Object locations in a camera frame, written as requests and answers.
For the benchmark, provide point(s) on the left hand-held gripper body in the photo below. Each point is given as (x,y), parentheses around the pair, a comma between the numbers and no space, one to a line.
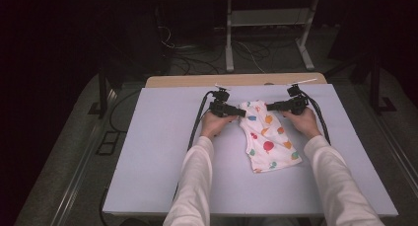
(218,104)

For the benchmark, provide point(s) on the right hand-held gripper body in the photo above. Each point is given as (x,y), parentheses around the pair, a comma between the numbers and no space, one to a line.
(297,102)

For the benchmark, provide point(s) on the white fruit print pants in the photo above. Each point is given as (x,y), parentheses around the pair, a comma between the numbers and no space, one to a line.
(267,137)

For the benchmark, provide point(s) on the person's right hand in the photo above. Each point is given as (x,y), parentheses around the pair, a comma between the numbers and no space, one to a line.
(304,122)

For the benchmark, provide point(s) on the person's left hand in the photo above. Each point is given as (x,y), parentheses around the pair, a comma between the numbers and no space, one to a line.
(215,125)

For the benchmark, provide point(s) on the wooden table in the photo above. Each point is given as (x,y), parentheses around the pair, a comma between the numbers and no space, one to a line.
(230,79)

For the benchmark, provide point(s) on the pale lilac board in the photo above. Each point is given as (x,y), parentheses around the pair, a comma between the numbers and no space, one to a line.
(157,153)

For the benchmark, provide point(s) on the black metal stand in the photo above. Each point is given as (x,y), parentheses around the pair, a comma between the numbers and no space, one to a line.
(376,84)
(102,88)

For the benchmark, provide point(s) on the white metal frame stand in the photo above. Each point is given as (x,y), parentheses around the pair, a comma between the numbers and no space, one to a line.
(230,38)

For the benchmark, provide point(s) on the black rectangular floor frame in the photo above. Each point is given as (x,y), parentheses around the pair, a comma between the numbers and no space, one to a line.
(100,147)

